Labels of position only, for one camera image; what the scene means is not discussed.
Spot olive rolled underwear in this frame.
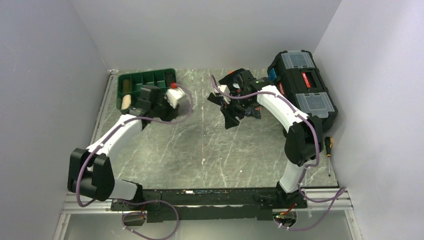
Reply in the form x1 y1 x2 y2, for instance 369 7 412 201
121 79 131 94

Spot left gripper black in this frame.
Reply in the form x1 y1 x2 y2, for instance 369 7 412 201
151 93 181 124

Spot black rolled underwear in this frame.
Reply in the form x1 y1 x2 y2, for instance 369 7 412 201
164 72 177 87

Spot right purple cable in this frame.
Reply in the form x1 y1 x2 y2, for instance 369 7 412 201
209 74 347 233

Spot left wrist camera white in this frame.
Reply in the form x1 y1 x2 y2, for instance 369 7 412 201
165 82 186 109

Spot green divided organizer tray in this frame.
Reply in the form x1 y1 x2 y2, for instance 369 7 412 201
116 68 177 115

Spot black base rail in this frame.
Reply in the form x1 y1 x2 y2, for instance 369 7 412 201
110 186 308 223

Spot cream rolled underwear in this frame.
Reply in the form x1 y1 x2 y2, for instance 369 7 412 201
121 94 132 111

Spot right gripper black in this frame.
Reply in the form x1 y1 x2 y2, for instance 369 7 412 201
220 93 255 130

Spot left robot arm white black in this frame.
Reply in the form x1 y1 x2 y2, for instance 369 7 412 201
67 82 192 210

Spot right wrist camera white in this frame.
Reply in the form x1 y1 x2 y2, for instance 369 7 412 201
214 85 230 96

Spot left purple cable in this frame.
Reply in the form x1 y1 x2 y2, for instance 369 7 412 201
74 83 195 240

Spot grey striped underwear orange trim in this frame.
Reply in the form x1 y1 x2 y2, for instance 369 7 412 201
176 94 193 117

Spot aluminium frame rail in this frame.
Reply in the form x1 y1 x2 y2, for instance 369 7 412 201
53 187 353 240

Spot purple cable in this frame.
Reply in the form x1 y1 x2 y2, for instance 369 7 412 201
74 83 195 240
209 74 347 233

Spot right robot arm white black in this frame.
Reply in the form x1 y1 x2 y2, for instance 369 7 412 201
211 68 323 208

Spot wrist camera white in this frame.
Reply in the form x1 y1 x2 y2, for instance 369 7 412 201
214 85 230 96
165 82 186 109

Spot black toolbox clear lids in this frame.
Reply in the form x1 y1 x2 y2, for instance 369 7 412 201
267 50 338 133

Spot black underwear tan patch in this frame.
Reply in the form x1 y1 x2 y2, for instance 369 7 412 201
207 68 243 106

